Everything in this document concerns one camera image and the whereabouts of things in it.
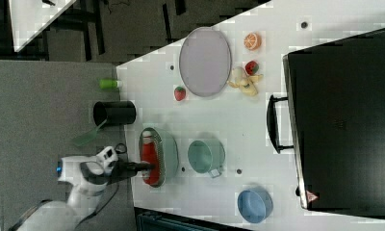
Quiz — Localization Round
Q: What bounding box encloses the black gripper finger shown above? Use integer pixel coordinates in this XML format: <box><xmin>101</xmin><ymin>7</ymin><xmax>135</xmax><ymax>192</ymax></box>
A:
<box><xmin>145</xmin><ymin>164</ymin><xmax>156</xmax><ymax>170</ymax></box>

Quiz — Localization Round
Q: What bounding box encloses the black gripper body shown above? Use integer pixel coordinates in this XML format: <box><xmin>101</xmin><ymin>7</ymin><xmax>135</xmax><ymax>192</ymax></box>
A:
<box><xmin>109</xmin><ymin>161</ymin><xmax>146</xmax><ymax>184</ymax></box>

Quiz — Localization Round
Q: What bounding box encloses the red ketchup bottle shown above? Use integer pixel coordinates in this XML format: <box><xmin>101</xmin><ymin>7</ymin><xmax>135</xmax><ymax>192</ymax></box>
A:
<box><xmin>141</xmin><ymin>131</ymin><xmax>160</xmax><ymax>186</ymax></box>

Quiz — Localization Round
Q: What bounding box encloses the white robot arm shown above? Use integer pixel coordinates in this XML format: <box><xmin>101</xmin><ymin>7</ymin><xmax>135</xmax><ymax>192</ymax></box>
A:
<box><xmin>8</xmin><ymin>146</ymin><xmax>158</xmax><ymax>231</ymax></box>

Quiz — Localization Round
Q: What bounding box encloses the green oval strainer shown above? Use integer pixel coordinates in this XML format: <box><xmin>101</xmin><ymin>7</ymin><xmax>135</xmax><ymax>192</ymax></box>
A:
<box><xmin>139</xmin><ymin>127</ymin><xmax>179</xmax><ymax>188</ymax></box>

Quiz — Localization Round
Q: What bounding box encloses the green spatula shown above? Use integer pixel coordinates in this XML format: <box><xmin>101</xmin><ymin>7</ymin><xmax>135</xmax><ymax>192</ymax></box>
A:
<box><xmin>72</xmin><ymin>120</ymin><xmax>107</xmax><ymax>146</ymax></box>

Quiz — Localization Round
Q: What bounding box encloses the black cylindrical cup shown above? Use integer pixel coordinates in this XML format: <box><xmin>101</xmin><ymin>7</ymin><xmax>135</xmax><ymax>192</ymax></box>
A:
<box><xmin>92</xmin><ymin>101</ymin><xmax>137</xmax><ymax>126</ymax></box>

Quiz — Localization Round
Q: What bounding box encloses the green metal mug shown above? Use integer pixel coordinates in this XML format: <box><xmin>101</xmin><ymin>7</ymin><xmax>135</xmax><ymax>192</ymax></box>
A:
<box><xmin>188</xmin><ymin>139</ymin><xmax>225</xmax><ymax>178</ymax></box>

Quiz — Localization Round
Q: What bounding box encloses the green small bottle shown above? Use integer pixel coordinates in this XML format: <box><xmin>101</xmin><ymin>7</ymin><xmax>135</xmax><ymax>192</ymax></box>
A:
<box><xmin>99</xmin><ymin>79</ymin><xmax>123</xmax><ymax>90</ymax></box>

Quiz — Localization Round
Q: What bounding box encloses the blue bowl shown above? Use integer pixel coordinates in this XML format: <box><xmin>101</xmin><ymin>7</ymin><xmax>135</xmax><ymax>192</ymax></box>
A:
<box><xmin>237</xmin><ymin>186</ymin><xmax>273</xmax><ymax>223</ymax></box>

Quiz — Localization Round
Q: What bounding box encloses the grey round plate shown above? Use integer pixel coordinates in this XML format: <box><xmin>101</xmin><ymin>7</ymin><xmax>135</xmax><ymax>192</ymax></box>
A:
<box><xmin>179</xmin><ymin>27</ymin><xmax>232</xmax><ymax>97</ymax></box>

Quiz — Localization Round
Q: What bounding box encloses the toy peeled banana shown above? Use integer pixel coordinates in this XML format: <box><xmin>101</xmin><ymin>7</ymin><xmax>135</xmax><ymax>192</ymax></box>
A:
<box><xmin>227</xmin><ymin>67</ymin><xmax>263</xmax><ymax>96</ymax></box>

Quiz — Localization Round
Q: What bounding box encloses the toy strawberry half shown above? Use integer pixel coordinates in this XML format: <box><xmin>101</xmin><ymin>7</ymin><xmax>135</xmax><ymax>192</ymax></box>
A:
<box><xmin>244</xmin><ymin>61</ymin><xmax>259</xmax><ymax>76</ymax></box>

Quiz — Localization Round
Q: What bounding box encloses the toy orange slice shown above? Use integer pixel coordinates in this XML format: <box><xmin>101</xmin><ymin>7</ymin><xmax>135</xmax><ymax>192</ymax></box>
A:
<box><xmin>244</xmin><ymin>33</ymin><xmax>262</xmax><ymax>51</ymax></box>

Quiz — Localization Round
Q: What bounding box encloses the black toaster oven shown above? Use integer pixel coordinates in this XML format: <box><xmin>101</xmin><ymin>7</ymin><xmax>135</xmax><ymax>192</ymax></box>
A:
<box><xmin>282</xmin><ymin>28</ymin><xmax>385</xmax><ymax>219</ymax></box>

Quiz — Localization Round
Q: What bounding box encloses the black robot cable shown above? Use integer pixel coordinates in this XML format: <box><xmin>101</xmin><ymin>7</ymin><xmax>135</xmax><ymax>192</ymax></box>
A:
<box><xmin>74</xmin><ymin>142</ymin><xmax>128</xmax><ymax>229</ymax></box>

